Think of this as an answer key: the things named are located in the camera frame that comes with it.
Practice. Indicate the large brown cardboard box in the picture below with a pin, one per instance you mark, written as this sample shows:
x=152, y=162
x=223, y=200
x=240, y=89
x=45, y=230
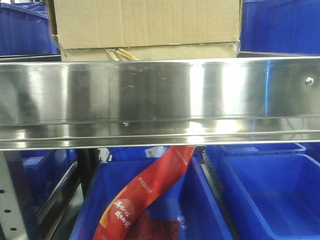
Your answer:
x=147, y=29

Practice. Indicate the perforated grey shelf post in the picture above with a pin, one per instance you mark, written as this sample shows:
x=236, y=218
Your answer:
x=18, y=218

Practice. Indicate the crumpled yellowish packing tape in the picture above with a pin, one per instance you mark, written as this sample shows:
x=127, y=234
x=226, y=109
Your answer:
x=119, y=54

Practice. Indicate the blue plastic bin lower left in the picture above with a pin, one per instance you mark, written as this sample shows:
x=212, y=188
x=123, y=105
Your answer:
x=44, y=169

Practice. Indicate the blue plastic bin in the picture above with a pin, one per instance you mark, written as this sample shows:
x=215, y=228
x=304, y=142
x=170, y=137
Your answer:
x=44, y=169
x=271, y=191
x=189, y=202

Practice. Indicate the red snack bag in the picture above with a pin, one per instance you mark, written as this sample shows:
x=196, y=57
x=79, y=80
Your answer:
x=142, y=191

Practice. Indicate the blue bin upper right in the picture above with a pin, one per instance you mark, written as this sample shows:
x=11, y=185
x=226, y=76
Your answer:
x=281, y=26

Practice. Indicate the blue plastic bin right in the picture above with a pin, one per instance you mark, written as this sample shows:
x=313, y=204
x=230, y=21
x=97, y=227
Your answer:
x=271, y=191

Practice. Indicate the stainless steel shelf rail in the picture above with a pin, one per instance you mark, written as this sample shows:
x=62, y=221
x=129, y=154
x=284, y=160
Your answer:
x=92, y=104

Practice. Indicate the blue bin upper left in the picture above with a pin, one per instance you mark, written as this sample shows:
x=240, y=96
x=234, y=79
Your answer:
x=24, y=29

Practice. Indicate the blue plastic bin center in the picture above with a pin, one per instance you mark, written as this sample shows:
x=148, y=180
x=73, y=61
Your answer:
x=189, y=202

